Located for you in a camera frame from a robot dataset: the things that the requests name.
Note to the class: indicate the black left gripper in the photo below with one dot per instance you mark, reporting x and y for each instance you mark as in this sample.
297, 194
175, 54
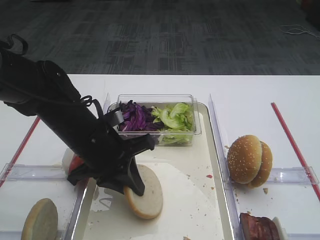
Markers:
107, 157

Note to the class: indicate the bun slice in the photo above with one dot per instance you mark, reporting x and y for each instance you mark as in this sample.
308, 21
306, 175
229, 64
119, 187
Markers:
150, 204
41, 222

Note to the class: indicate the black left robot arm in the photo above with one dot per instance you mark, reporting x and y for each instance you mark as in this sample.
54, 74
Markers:
43, 89

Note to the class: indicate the white tomato pusher block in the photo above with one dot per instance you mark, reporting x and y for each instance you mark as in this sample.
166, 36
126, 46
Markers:
66, 160

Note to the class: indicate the green lettuce leaves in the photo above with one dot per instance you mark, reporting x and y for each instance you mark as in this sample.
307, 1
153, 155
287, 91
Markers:
178, 124

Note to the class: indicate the brown meat patty stack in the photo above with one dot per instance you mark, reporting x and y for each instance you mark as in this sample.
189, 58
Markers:
258, 228

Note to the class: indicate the purple cabbage shreds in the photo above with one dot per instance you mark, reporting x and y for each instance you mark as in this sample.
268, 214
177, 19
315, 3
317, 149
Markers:
138, 119

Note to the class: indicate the silver metal tray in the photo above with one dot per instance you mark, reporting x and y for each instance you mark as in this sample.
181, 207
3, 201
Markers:
194, 206

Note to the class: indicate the clear plastic salad box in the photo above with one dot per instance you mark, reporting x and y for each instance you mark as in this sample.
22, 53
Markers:
161, 101

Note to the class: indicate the front sesame top bun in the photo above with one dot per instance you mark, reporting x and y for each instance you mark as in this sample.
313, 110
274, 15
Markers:
244, 159

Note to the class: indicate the sesame bun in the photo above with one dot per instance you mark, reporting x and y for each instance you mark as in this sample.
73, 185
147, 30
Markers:
265, 167
244, 159

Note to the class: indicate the rear sesame top bun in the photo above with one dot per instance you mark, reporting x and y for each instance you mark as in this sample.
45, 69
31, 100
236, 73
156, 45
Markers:
265, 167

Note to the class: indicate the white patty pusher block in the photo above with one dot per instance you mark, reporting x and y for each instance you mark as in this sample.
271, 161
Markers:
281, 230

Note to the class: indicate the clear top bun track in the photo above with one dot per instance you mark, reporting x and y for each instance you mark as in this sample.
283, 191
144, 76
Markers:
292, 176

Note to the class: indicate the clear patty track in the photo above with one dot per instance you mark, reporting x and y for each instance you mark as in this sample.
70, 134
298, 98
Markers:
303, 236

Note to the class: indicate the right clear divider wall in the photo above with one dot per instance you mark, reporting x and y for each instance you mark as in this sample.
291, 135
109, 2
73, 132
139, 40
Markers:
227, 186

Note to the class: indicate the left red rail strip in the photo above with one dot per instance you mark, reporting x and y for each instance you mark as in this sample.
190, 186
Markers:
22, 147

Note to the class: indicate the red rail strip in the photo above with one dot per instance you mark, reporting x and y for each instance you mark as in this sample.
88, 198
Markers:
22, 147
297, 151

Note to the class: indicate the right red rail strip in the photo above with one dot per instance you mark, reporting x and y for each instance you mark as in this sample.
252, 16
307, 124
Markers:
297, 151

